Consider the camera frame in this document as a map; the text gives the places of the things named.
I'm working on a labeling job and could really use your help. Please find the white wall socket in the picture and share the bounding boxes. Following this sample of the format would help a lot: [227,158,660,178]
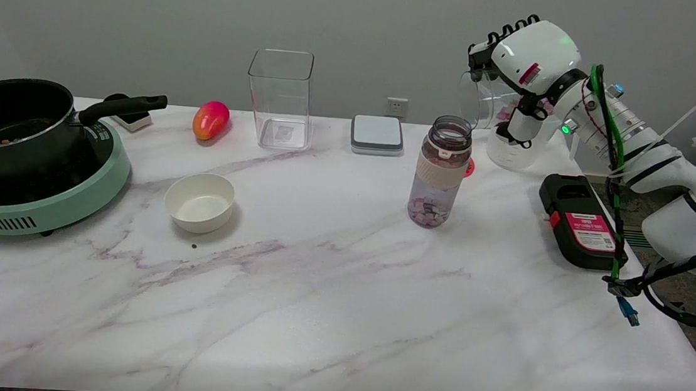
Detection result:
[385,97,409,121]

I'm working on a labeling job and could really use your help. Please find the small white and black block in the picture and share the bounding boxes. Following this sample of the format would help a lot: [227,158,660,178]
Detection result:
[102,92,156,135]

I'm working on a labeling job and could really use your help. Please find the mint green induction cooker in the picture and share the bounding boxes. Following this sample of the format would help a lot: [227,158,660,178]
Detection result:
[0,110,136,247]

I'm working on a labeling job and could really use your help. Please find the large translucent measuring jug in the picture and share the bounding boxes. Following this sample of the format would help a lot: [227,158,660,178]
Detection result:
[485,105,584,177]

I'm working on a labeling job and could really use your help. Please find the white round bowl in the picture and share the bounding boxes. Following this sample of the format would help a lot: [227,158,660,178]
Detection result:
[162,169,238,237]

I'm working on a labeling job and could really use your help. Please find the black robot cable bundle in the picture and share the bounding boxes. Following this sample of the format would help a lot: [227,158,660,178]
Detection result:
[600,220,696,331]

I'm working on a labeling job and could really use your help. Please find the black cooking pot with handle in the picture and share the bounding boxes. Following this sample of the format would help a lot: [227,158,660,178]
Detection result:
[0,76,169,196]

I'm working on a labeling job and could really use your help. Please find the black device with red label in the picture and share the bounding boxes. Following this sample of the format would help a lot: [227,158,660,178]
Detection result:
[533,171,636,274]

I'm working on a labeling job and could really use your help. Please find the clear bottle with beige sleeve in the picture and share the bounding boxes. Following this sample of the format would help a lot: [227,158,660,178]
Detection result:
[407,113,476,232]

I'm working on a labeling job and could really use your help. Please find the small clear measuring cup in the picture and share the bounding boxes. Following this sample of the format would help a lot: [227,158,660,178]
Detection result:
[456,69,524,134]

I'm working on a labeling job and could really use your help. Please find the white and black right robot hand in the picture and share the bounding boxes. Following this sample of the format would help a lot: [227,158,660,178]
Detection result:
[459,9,586,148]

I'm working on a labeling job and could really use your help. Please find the red orange mango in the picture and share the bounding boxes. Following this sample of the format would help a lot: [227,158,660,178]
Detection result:
[191,99,232,143]

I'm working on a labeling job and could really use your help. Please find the green robot cable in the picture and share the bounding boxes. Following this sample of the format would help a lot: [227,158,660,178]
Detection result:
[567,63,663,328]

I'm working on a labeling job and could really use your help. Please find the clear square plastic container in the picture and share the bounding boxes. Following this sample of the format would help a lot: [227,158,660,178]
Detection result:
[242,47,319,153]

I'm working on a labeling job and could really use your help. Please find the grey and white square lid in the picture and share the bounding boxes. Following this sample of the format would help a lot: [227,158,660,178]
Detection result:
[349,114,407,158]

